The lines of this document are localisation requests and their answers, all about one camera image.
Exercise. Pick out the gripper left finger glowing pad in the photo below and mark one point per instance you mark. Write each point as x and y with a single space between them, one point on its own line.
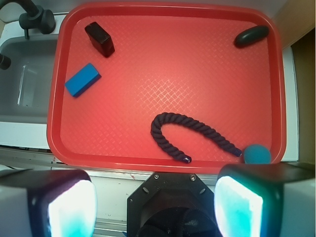
47 203

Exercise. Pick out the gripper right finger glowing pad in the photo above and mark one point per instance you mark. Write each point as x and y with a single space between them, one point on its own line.
266 200

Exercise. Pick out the black box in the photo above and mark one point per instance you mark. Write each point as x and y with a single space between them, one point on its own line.
100 39

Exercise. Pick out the blue round ball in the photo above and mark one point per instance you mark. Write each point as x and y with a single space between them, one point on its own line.
257 154

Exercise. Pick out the grey sink basin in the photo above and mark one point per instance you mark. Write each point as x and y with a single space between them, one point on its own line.
25 85

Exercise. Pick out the blue rectangular block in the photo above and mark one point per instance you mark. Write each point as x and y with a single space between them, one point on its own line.
82 80

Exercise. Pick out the red plastic tray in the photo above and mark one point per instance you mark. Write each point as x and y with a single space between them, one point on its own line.
177 58

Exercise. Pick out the black oval stone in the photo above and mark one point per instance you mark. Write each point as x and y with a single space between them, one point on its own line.
251 36

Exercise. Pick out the black faucet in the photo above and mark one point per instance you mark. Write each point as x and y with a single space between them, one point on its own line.
35 17

